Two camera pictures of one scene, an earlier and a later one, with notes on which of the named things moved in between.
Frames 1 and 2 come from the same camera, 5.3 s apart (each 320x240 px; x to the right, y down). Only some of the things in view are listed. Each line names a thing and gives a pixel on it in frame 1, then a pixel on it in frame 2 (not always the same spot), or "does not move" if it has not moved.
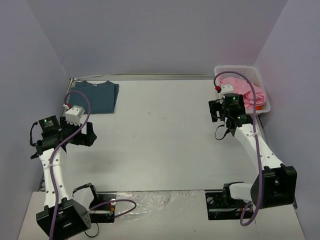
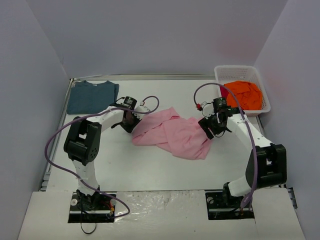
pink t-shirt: (241, 87) -> (181, 136)
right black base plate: (220, 206) does not move
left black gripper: (88, 134) -> (127, 124)
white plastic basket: (251, 72) does not move
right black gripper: (214, 110) -> (208, 126)
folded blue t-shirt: (103, 97) does not move
